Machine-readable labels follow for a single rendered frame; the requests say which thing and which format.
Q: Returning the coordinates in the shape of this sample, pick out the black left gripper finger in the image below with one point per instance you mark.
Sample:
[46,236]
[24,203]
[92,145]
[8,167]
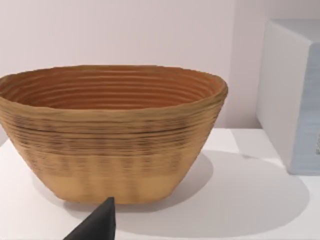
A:
[101,223]

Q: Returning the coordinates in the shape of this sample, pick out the woven wicker basket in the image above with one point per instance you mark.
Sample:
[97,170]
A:
[112,150]

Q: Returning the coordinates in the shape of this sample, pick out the pale microwave oven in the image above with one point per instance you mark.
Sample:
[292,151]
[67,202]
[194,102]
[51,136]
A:
[287,100]

